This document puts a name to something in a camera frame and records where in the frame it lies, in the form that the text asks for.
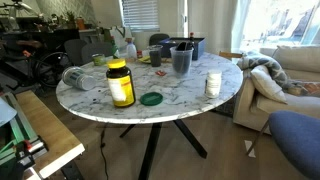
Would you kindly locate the silver metal cup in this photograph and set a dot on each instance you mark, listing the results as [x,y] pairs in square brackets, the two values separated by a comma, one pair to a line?
[78,78]

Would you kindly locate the small dark plastic cup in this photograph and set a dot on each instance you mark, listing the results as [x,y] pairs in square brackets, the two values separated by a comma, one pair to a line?
[155,56]

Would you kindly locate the large clear plastic cup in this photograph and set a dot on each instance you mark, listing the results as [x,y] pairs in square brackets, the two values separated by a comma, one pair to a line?
[181,61]

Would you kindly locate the green round plastic lid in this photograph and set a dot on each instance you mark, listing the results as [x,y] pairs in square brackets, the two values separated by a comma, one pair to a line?
[151,98]

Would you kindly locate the small red packet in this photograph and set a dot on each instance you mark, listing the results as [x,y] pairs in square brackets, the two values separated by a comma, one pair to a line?
[160,73]

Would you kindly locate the yellow plate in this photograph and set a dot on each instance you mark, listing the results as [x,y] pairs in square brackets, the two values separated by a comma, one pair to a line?
[145,60]

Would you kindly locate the brown vitamin bottle yellow lid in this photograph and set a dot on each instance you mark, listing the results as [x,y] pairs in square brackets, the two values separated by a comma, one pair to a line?
[120,85]

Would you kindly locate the small red jar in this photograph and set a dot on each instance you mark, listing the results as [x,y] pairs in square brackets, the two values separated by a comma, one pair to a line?
[139,54]

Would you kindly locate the white squeeze bottle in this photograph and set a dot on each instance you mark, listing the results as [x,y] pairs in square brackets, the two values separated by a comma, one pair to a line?
[131,51]

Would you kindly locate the dark grey shell chair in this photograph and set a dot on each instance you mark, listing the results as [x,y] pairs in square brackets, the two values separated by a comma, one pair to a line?
[158,38]

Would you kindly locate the white plastic pill bottle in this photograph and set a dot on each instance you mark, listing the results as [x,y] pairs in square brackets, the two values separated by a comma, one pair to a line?
[213,84]

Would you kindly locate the dark blue box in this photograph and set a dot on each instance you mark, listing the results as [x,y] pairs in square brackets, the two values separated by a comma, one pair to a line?
[199,46]

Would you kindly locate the black table legs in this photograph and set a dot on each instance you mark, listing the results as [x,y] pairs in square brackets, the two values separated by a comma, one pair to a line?
[150,150]

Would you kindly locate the green glass bottle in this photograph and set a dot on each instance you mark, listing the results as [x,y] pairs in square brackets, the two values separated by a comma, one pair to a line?
[115,50]

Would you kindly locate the dark sauce bottle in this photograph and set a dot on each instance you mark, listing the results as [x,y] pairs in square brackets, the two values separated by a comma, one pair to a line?
[191,36]

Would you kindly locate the white window blinds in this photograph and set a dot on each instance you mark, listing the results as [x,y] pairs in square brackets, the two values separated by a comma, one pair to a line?
[140,15]

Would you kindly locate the wooden chair back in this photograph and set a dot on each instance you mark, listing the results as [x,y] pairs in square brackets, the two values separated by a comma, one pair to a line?
[230,54]

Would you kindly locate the cream throw pillow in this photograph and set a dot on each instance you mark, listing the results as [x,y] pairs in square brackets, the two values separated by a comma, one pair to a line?
[266,83]

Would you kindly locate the grey patterned blanket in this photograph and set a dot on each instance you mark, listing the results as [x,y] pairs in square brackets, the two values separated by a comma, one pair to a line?
[266,63]

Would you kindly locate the black bicycle wheel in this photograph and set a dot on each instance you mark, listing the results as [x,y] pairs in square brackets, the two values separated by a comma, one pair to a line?
[45,75]

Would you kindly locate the light wooden bench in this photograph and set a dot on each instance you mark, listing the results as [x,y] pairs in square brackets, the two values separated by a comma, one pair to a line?
[50,133]

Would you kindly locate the beige sofa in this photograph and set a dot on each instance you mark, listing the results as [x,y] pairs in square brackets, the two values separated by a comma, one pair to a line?
[300,100]

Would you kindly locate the red black clamp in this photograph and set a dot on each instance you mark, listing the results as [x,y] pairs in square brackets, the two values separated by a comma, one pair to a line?
[31,148]

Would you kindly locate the blue upholstered chair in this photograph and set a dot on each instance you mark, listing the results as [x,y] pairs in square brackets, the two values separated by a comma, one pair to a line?
[296,140]

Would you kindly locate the green white robot stand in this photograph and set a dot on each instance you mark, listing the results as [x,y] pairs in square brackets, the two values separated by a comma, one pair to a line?
[13,133]

